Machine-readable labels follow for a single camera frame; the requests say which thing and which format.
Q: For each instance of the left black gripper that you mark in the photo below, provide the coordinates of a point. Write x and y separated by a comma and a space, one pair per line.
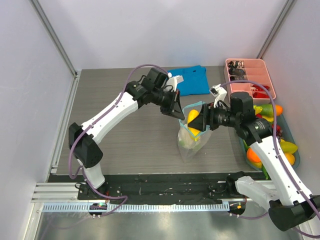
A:
178, 113

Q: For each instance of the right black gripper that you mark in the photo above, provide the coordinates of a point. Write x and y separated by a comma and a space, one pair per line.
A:
211, 117

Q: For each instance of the yellow toy mango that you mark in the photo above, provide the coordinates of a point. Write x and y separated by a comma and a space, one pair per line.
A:
194, 132

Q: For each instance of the clear zip top bag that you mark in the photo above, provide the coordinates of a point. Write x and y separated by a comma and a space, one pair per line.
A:
188, 155

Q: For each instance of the toy cauliflower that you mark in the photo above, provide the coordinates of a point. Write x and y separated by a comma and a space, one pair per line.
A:
185, 140

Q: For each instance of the toy orange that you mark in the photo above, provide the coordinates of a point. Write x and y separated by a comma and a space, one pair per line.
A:
252, 156

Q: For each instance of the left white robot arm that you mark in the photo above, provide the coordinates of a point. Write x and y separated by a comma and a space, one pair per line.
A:
158, 87

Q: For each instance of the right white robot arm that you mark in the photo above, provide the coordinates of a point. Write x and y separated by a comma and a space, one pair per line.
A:
291, 203

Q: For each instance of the blue folded cloth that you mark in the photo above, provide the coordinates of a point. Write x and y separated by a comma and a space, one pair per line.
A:
194, 82

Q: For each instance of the red clips in tray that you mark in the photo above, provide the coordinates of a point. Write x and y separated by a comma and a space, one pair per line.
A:
258, 92

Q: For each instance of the black clips in tray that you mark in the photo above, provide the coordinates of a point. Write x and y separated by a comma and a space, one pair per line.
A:
236, 70

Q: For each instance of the pink compartment tray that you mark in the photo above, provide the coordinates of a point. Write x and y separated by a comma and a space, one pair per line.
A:
256, 73

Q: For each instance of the green toy chili pepper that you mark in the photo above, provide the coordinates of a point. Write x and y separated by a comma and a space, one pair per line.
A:
265, 172

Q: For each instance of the teal fruit tray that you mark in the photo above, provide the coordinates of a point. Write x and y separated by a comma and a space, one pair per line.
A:
283, 134

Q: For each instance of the toy starfruit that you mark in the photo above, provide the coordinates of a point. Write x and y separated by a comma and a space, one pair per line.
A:
288, 147

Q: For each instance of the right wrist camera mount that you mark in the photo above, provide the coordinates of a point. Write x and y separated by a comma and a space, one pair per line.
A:
219, 94

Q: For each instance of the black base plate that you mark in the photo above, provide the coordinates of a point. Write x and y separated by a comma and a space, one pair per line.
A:
169, 189

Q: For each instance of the slotted cable duct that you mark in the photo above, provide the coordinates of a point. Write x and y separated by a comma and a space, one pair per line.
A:
65, 207

